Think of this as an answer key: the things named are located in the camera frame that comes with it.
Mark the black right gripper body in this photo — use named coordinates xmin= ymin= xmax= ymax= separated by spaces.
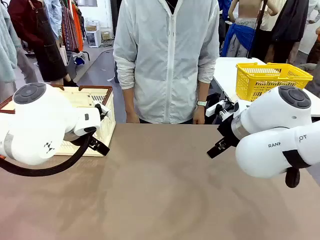
xmin=216 ymin=116 xmax=241 ymax=149

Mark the person's left forearm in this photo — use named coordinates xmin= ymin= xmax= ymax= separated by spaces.
xmin=196 ymin=81 xmax=211 ymax=103

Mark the person's right forearm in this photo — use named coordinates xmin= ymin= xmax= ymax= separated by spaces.
xmin=122 ymin=87 xmax=138 ymax=117

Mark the yellow plastic shopping basket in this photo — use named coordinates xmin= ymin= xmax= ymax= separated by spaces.
xmin=235 ymin=62 xmax=314 ymax=103

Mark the person's left hand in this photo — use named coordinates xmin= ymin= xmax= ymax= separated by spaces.
xmin=192 ymin=104 xmax=207 ymax=125

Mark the person's right hand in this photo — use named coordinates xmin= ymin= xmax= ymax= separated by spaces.
xmin=125 ymin=113 xmax=141 ymax=124

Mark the cream crate with brown rim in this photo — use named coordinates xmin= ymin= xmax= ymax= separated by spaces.
xmin=0 ymin=84 xmax=117 ymax=158

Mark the white side table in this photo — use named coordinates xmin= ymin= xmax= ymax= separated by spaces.
xmin=212 ymin=57 xmax=320 ymax=118

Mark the blue cloth on rack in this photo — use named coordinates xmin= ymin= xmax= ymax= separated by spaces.
xmin=73 ymin=51 xmax=91 ymax=66

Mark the black stand pole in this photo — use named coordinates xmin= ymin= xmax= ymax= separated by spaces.
xmin=247 ymin=0 xmax=267 ymax=59

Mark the white floor appliance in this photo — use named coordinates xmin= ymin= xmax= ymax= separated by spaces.
xmin=86 ymin=19 xmax=102 ymax=48

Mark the mannequin with blue wrap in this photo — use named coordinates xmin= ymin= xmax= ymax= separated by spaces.
xmin=221 ymin=0 xmax=279 ymax=58

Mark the cream hanging shirt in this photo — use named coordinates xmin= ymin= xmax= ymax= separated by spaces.
xmin=259 ymin=0 xmax=288 ymax=32

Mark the orange hanging garment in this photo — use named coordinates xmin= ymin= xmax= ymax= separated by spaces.
xmin=71 ymin=2 xmax=84 ymax=51

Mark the striped hanging garment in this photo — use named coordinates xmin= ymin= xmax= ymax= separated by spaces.
xmin=61 ymin=2 xmax=81 ymax=52

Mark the black hanging garment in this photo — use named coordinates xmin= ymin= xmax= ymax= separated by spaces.
xmin=271 ymin=0 xmax=311 ymax=43

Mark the mannequin with black apron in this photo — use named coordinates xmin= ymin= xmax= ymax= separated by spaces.
xmin=7 ymin=0 xmax=69 ymax=84

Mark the light teal fuzzy garment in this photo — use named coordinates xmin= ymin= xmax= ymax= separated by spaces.
xmin=0 ymin=3 xmax=24 ymax=85

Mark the light blue hanging shirt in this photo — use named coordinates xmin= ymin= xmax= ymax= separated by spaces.
xmin=43 ymin=0 xmax=63 ymax=38

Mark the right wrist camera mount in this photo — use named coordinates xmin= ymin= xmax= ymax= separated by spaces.
xmin=206 ymin=99 xmax=237 ymax=118

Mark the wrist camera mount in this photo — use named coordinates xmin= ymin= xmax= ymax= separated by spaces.
xmin=206 ymin=99 xmax=237 ymax=118
xmin=94 ymin=103 xmax=111 ymax=120

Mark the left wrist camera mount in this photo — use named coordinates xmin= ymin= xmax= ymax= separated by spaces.
xmin=94 ymin=103 xmax=111 ymax=120

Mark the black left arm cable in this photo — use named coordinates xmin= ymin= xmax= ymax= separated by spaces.
xmin=0 ymin=126 xmax=98 ymax=177

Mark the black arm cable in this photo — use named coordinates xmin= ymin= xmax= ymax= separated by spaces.
xmin=282 ymin=149 xmax=312 ymax=189
xmin=0 ymin=126 xmax=98 ymax=177

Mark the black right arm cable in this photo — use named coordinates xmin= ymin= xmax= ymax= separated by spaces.
xmin=282 ymin=149 xmax=312 ymax=189

